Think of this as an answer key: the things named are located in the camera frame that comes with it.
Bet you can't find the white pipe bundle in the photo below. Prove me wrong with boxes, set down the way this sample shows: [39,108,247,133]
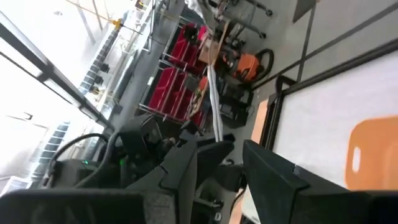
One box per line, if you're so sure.
[206,64,224,142]

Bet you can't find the cardboard box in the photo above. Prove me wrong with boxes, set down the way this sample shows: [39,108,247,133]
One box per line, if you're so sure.
[198,20,231,65]

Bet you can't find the black equipment cases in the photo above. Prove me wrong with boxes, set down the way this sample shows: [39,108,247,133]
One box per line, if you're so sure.
[217,82,254,129]

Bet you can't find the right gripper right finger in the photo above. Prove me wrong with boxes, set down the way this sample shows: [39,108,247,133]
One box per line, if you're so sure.
[242,139,398,224]

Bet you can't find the long ceiling light rail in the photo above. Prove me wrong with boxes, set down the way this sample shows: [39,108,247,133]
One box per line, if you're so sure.
[0,12,116,131]

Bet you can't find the yellow hanging cable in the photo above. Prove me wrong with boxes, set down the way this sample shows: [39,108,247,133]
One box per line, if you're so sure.
[65,0,124,30]

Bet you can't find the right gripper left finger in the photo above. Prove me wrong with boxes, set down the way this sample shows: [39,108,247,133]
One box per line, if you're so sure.
[126,133,200,224]

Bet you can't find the black vacuum hose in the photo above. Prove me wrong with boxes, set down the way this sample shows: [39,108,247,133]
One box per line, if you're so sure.
[253,48,275,82]

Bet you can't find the orange shop vacuum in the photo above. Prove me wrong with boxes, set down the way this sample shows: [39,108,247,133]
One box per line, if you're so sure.
[231,52,265,83]

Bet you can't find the wooden table base board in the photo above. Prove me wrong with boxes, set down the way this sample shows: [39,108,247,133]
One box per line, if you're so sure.
[251,98,270,144]

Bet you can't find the red storage bin rack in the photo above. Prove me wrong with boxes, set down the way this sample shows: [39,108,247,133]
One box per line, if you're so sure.
[138,22,215,128]

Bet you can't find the orange plastic bin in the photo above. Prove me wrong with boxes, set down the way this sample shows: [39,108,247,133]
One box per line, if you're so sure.
[344,114,398,191]

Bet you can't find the silver air duct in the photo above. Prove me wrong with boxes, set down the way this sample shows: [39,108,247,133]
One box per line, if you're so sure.
[29,29,121,187]

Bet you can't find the metal rolling stand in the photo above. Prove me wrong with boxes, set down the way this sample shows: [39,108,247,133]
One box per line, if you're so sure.
[198,0,274,40]

